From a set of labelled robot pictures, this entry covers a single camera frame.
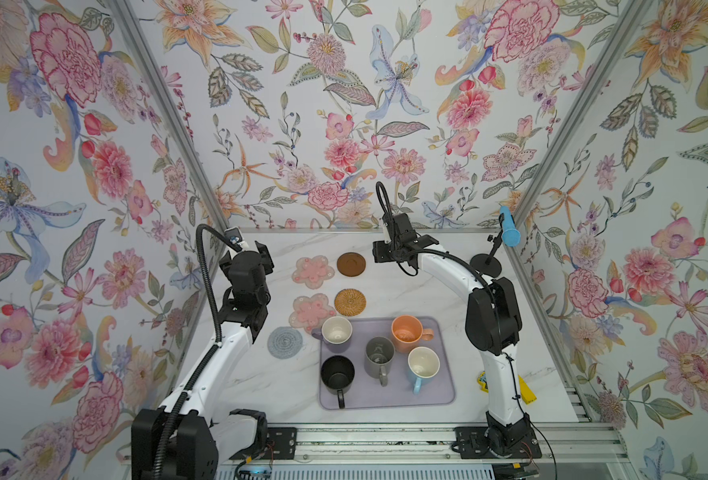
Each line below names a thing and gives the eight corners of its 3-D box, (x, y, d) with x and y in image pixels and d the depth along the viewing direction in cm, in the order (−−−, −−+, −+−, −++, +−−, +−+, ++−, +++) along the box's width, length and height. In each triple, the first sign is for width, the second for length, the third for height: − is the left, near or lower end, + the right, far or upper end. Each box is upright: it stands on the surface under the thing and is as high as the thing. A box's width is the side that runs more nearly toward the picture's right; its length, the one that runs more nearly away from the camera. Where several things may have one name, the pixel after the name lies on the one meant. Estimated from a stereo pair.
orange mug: (406, 365, 88) (410, 354, 81) (381, 341, 92) (383, 328, 86) (427, 343, 92) (433, 330, 85) (402, 321, 97) (406, 307, 90)
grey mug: (365, 386, 83) (367, 375, 76) (365, 349, 90) (366, 336, 83) (394, 386, 83) (397, 375, 76) (391, 349, 90) (394, 336, 83)
